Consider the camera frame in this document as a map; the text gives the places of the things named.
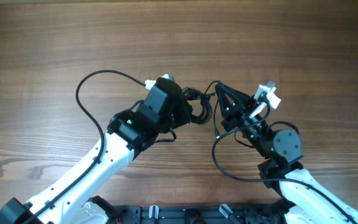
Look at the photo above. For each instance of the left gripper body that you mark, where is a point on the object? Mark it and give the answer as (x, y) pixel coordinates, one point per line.
(179, 114)

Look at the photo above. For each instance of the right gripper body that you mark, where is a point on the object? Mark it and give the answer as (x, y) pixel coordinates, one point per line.
(243, 118)

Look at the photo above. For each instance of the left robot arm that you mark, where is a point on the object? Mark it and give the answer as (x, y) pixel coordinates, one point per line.
(128, 134)

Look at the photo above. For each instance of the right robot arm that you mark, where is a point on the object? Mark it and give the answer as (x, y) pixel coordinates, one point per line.
(304, 199)

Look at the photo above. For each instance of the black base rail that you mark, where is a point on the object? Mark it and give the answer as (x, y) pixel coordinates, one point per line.
(248, 214)

